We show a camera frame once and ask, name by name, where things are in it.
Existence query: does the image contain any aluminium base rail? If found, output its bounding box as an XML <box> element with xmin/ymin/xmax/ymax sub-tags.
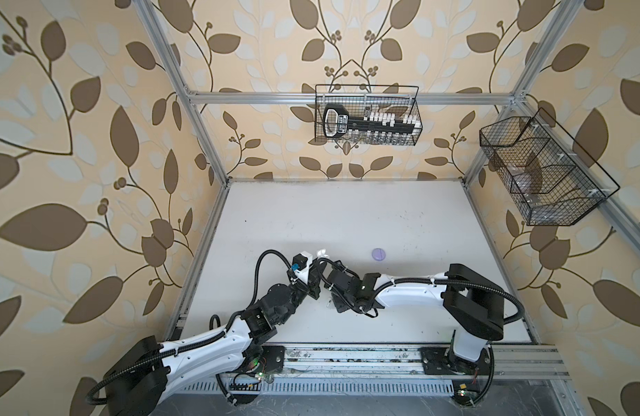
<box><xmin>138</xmin><ymin>341</ymin><xmax>571</xmax><ymax>381</ymax></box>

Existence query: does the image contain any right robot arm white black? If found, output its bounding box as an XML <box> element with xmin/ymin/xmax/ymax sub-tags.
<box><xmin>312</xmin><ymin>258</ymin><xmax>524</xmax><ymax>364</ymax></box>

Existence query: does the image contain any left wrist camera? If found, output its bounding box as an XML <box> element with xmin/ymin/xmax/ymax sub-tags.
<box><xmin>288</xmin><ymin>251</ymin><xmax>314</xmax><ymax>284</ymax></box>

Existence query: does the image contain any purple round charging case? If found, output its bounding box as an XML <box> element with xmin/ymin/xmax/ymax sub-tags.
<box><xmin>371</xmin><ymin>248</ymin><xmax>387</xmax><ymax>262</ymax></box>

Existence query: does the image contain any wire basket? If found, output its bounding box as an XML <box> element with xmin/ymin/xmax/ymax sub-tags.
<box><xmin>479</xmin><ymin>107</ymin><xmax>620</xmax><ymax>226</ymax></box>
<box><xmin>314</xmin><ymin>83</ymin><xmax>423</xmax><ymax>147</ymax></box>

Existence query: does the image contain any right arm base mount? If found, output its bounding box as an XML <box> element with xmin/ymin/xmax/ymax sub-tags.
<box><xmin>419</xmin><ymin>346</ymin><xmax>495</xmax><ymax>377</ymax></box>

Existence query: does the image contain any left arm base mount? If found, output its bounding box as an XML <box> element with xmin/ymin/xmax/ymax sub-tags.
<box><xmin>215</xmin><ymin>344</ymin><xmax>287</xmax><ymax>375</ymax></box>

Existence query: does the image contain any back wire basket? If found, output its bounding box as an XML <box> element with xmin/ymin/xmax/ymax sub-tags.
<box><xmin>314</xmin><ymin>83</ymin><xmax>423</xmax><ymax>147</ymax></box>

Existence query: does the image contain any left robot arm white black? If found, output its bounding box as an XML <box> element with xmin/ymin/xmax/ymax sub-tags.
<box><xmin>85</xmin><ymin>251</ymin><xmax>327</xmax><ymax>415</ymax></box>

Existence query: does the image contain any right wire basket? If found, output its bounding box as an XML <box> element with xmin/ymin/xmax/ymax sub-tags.
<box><xmin>479</xmin><ymin>107</ymin><xmax>620</xmax><ymax>226</ymax></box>

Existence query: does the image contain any black tool rack with handle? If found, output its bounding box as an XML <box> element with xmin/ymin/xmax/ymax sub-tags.
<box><xmin>319</xmin><ymin>104</ymin><xmax>423</xmax><ymax>142</ymax></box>

